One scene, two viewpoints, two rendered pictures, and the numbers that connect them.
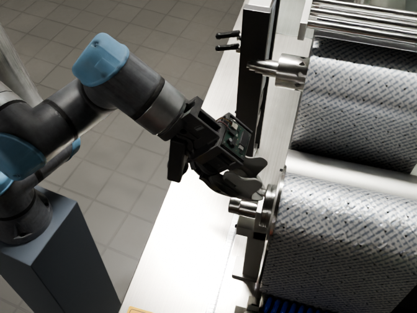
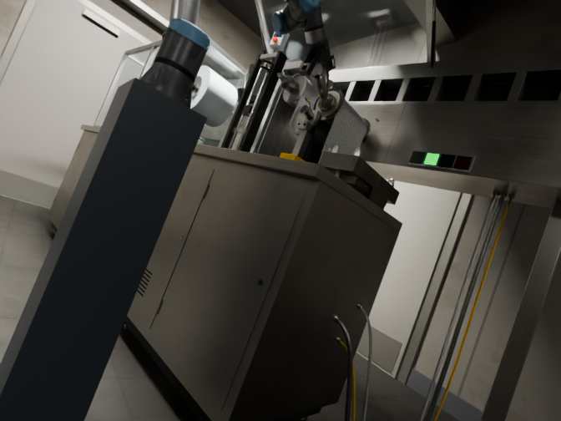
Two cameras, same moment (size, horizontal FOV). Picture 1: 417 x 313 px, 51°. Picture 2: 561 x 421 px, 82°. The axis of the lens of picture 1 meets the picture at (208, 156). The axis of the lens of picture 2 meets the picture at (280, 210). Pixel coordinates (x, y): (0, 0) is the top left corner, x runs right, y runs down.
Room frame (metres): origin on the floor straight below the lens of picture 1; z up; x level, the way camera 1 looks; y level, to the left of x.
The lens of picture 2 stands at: (-0.21, 1.08, 0.69)
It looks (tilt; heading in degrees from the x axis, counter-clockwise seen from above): 3 degrees up; 298
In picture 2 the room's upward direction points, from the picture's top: 21 degrees clockwise
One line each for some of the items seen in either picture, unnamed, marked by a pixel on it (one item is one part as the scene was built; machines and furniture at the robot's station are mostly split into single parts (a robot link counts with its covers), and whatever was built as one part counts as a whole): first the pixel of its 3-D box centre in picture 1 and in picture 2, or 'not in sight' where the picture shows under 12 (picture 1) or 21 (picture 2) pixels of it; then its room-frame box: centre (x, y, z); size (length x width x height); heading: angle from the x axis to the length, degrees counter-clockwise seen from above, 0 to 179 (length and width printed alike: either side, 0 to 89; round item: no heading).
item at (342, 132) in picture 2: (329, 286); (343, 144); (0.31, -0.21, 1.13); 0.23 x 0.01 x 0.18; 74
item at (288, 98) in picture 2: not in sight; (308, 102); (0.60, -0.31, 1.33); 0.25 x 0.14 x 0.14; 74
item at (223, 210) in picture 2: not in sight; (165, 229); (1.29, -0.42, 0.43); 2.52 x 0.64 x 0.86; 164
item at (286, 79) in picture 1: (293, 72); (290, 84); (0.64, -0.16, 1.33); 0.06 x 0.06 x 0.06; 74
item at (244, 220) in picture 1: (249, 239); (300, 142); (0.44, -0.09, 1.05); 0.06 x 0.05 x 0.31; 74
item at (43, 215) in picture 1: (16, 207); (169, 85); (0.58, 0.48, 0.95); 0.15 x 0.15 x 0.10
